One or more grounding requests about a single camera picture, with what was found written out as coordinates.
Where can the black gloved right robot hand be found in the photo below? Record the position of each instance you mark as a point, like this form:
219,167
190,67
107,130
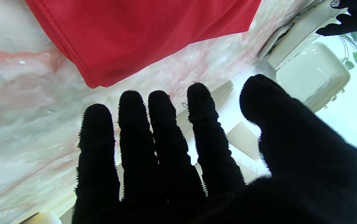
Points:
166,174

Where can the beige hard-shell suitcase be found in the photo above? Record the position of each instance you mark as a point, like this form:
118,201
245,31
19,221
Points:
312,71

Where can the red shirt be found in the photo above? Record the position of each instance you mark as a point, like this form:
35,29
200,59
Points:
135,31

